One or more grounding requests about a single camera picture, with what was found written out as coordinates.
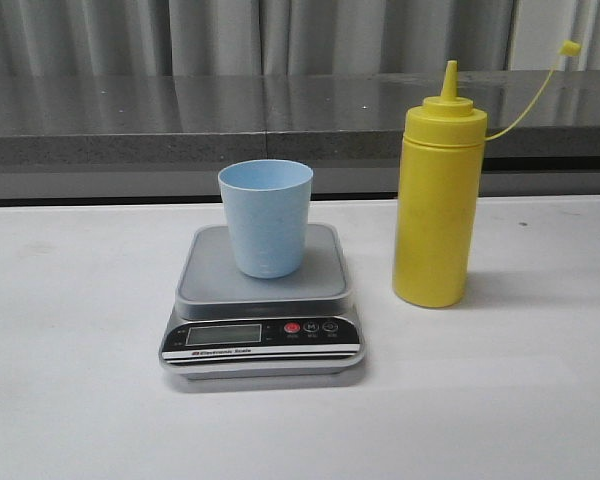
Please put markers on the silver digital kitchen scale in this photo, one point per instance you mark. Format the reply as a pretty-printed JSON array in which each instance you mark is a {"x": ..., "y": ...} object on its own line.
[{"x": 227, "y": 325}]

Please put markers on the light blue plastic cup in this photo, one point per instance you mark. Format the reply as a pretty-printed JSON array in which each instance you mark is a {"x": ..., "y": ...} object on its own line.
[{"x": 266, "y": 204}]

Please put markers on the grey curtain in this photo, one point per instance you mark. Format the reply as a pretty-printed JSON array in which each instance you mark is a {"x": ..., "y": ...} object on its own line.
[{"x": 187, "y": 38}]

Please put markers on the yellow squeeze bottle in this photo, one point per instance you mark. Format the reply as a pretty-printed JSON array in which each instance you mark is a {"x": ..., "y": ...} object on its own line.
[{"x": 441, "y": 161}]

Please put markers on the grey stone counter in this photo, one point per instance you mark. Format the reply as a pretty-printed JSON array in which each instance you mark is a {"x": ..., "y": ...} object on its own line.
[{"x": 106, "y": 139}]

